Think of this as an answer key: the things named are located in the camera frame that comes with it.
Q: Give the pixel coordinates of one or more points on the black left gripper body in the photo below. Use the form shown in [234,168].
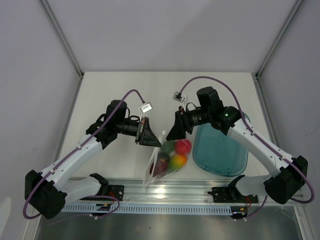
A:
[130,128]

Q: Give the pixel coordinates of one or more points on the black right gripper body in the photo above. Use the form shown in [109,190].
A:
[196,117]

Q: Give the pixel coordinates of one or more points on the red tomato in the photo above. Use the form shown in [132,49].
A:
[183,146]

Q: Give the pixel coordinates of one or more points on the green lime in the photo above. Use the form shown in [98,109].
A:
[168,147]

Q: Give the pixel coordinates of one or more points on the clear zip top bag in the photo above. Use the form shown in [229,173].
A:
[149,179]

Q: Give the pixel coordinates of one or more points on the orange fruit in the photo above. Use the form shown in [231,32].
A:
[176,163]

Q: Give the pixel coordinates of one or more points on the dark red apple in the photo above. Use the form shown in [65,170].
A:
[158,168]

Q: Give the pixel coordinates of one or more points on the dark purple plum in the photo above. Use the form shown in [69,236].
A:
[162,156]

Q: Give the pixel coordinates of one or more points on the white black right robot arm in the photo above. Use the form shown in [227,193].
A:
[286,174]

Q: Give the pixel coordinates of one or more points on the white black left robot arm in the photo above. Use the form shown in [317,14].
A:
[49,190]

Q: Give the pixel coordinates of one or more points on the teal plastic tray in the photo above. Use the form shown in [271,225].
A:
[217,153]

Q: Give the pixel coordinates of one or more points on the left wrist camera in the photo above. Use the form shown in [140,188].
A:
[145,107]

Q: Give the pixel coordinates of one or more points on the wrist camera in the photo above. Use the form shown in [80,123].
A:
[145,107]
[177,96]

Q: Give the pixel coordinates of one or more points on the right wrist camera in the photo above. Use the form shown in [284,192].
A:
[177,96]

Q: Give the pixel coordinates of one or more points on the aluminium front rail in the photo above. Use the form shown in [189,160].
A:
[164,191]

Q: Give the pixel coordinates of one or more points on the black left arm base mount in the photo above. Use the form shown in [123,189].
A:
[107,189]

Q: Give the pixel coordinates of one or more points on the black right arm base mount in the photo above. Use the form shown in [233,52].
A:
[225,194]

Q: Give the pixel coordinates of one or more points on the left aluminium corner post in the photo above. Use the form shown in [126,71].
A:
[55,25]

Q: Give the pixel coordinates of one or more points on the aluminium corner post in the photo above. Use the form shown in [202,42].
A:
[279,38]
[55,25]

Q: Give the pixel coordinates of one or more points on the white slotted cable duct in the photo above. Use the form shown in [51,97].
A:
[162,209]

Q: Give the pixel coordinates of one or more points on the right aluminium corner post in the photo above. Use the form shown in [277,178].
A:
[279,38]

